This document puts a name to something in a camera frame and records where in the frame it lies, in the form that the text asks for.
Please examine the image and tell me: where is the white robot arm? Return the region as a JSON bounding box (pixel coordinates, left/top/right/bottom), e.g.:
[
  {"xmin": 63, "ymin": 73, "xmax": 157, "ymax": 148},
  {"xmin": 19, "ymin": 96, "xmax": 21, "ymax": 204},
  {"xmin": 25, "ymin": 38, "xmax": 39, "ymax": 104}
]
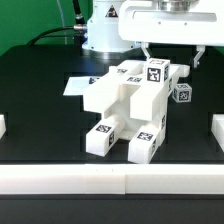
[{"xmin": 84, "ymin": 0, "xmax": 224, "ymax": 60}]

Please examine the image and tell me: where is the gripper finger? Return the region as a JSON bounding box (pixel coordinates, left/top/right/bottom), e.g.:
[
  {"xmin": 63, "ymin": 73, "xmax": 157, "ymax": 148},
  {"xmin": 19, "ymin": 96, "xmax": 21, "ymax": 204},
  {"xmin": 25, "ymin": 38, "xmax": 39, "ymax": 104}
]
[
  {"xmin": 141, "ymin": 42, "xmax": 151, "ymax": 61},
  {"xmin": 193, "ymin": 45, "xmax": 206, "ymax": 68}
]

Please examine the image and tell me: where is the white chair back frame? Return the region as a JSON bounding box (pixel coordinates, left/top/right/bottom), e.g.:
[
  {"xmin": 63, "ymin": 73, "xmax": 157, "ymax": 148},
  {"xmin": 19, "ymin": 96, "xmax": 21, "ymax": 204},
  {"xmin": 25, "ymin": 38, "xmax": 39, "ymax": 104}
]
[{"xmin": 83, "ymin": 58, "xmax": 190, "ymax": 121}]

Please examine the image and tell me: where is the white part edge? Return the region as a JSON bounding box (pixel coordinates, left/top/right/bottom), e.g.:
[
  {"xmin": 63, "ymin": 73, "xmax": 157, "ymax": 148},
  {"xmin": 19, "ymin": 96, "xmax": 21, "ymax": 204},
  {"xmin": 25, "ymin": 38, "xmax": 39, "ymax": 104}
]
[
  {"xmin": 211, "ymin": 114, "xmax": 224, "ymax": 152},
  {"xmin": 0, "ymin": 114, "xmax": 6, "ymax": 139}
]

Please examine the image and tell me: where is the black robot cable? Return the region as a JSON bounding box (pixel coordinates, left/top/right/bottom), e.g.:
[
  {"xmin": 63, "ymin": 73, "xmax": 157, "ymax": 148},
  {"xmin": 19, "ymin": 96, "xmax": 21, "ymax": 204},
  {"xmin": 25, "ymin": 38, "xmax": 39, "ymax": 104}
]
[{"xmin": 27, "ymin": 0, "xmax": 88, "ymax": 46}]

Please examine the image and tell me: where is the white front barrier rail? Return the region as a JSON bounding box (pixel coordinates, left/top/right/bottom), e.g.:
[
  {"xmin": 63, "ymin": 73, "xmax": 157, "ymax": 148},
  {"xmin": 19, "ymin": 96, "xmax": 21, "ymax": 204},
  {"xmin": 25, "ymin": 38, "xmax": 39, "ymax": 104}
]
[{"xmin": 0, "ymin": 164, "xmax": 224, "ymax": 195}]

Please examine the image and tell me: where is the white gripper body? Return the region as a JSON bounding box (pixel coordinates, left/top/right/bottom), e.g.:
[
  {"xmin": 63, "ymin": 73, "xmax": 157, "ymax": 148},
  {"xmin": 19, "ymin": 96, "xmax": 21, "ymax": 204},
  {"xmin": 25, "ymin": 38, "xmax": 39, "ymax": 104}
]
[{"xmin": 118, "ymin": 0, "xmax": 224, "ymax": 46}]

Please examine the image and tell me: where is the white marker base plate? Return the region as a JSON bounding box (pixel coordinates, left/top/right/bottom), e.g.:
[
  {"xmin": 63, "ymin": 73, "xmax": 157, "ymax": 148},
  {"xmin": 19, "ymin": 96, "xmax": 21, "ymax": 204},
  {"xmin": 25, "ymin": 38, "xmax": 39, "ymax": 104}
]
[{"xmin": 63, "ymin": 76, "xmax": 100, "ymax": 96}]

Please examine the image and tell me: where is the white chair seat part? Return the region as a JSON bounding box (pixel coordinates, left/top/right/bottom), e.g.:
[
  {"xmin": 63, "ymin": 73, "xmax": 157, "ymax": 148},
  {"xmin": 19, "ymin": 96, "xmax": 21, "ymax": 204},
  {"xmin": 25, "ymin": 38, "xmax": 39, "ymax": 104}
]
[{"xmin": 99, "ymin": 61, "xmax": 169, "ymax": 140}]

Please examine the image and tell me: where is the white part left edge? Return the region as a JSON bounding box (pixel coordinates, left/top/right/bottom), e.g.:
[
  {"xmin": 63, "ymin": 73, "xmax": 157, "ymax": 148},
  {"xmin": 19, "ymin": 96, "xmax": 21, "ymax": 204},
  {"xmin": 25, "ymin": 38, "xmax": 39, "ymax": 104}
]
[{"xmin": 0, "ymin": 114, "xmax": 6, "ymax": 139}]

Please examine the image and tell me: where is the white part right edge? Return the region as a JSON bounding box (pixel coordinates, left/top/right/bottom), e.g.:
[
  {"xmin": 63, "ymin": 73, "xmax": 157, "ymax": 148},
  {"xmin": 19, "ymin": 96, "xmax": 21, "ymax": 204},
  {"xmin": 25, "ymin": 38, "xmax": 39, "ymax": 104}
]
[{"xmin": 211, "ymin": 114, "xmax": 224, "ymax": 152}]

